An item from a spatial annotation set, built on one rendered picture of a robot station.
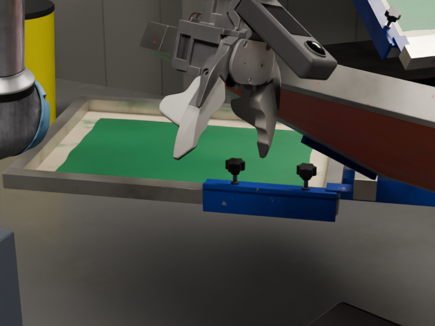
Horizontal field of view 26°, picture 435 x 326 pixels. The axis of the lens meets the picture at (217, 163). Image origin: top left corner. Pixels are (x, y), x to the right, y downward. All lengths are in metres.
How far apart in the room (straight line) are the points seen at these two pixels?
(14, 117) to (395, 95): 0.63
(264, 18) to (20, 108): 0.60
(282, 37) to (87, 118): 1.78
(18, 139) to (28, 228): 2.74
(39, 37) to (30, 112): 3.65
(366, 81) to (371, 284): 2.70
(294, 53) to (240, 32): 0.07
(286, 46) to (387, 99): 0.18
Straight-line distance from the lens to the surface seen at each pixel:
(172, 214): 4.26
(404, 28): 2.82
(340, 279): 3.78
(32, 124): 1.49
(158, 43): 1.27
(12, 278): 1.55
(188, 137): 0.94
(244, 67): 0.98
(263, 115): 1.03
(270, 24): 0.95
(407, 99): 1.06
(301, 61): 0.92
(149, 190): 2.16
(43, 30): 5.13
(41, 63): 5.18
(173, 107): 0.97
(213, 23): 1.01
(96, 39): 5.92
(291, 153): 2.43
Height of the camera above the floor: 1.88
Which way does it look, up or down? 23 degrees down
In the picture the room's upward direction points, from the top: straight up
